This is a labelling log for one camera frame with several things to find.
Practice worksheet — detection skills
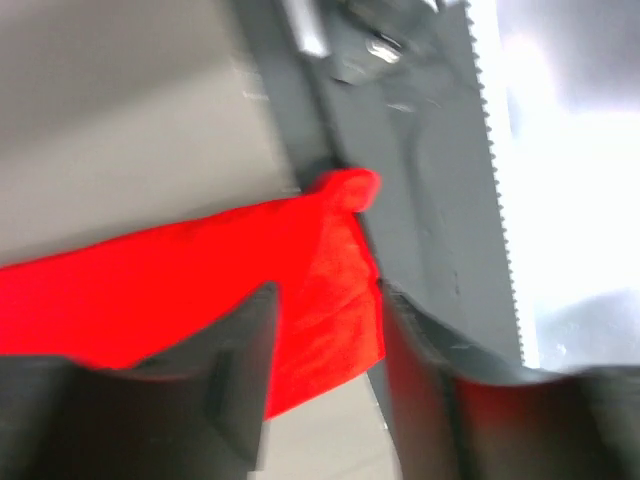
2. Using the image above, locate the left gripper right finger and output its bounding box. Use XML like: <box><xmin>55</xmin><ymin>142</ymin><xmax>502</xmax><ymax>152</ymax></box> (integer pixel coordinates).
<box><xmin>380</xmin><ymin>282</ymin><xmax>639</xmax><ymax>479</ymax></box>

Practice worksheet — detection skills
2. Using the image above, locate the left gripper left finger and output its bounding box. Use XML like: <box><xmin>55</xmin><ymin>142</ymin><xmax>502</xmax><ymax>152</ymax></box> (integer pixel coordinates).
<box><xmin>1</xmin><ymin>283</ymin><xmax>278</xmax><ymax>479</ymax></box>

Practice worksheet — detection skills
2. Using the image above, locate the red t shirt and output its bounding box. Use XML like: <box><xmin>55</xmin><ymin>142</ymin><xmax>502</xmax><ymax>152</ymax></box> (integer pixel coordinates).
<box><xmin>1</xmin><ymin>168</ymin><xmax>384</xmax><ymax>417</ymax></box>

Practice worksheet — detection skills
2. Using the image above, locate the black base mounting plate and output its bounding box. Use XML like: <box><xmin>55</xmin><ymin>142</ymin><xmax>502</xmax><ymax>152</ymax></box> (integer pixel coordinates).
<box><xmin>231</xmin><ymin>1</ymin><xmax>521</xmax><ymax>362</ymax></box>

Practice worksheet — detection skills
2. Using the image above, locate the slotted cable duct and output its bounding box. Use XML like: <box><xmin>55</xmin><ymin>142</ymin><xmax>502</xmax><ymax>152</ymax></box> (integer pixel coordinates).
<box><xmin>465</xmin><ymin>1</ymin><xmax>540</xmax><ymax>368</ymax></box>

